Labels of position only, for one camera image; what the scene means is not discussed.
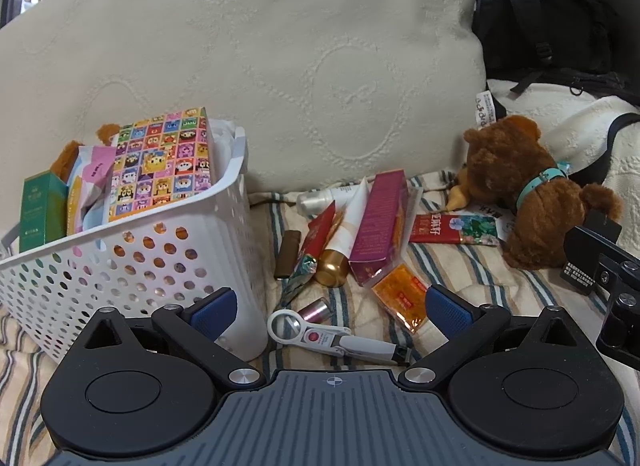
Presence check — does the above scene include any orange sauce packet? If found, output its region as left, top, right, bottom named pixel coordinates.
left=372, top=263, right=427, bottom=334

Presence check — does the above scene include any white magnifier tool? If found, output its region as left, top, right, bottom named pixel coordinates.
left=267, top=309, right=410, bottom=366

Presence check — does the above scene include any red floral packet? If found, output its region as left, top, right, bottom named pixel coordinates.
left=409, top=213, right=499, bottom=247

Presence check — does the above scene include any small pink silver bottle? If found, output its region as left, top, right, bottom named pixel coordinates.
left=298, top=298, right=333, bottom=324

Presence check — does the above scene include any magenta tall box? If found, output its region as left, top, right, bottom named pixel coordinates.
left=349, top=170, right=408, bottom=285

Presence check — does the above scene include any white tube gold cap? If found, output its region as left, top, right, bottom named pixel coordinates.
left=314, top=179, right=369, bottom=288

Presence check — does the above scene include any red floral sachet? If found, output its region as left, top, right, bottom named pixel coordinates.
left=278, top=200, right=336, bottom=308

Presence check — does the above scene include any white perforated plastic basket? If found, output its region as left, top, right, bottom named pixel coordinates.
left=1, top=127, right=268, bottom=361

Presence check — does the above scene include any brown lipstick tube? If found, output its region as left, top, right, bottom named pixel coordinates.
left=273, top=230, right=302, bottom=279

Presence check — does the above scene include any brown plush dog toy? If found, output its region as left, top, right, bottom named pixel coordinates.
left=445, top=114, right=623, bottom=270

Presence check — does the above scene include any striped bed sheet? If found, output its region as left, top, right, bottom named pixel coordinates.
left=1, top=194, right=639, bottom=465

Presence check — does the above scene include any white spray bottle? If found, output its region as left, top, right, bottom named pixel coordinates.
left=296, top=185, right=359, bottom=217

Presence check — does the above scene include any colourful cartoon pattern box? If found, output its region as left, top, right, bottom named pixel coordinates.
left=106, top=107, right=216, bottom=222

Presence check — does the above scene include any pink white pouch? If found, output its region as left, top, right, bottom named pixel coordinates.
left=66, top=145, right=116, bottom=236

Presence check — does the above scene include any green box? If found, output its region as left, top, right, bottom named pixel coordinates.
left=20, top=171, right=67, bottom=252

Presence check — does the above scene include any orange plush toy in basket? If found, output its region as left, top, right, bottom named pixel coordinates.
left=50, top=123, right=120, bottom=182

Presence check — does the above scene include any black backpack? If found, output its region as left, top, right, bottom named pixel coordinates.
left=472, top=0, right=639, bottom=105

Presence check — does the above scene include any large cream pillow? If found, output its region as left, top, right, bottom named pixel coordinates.
left=1, top=0, right=485, bottom=229

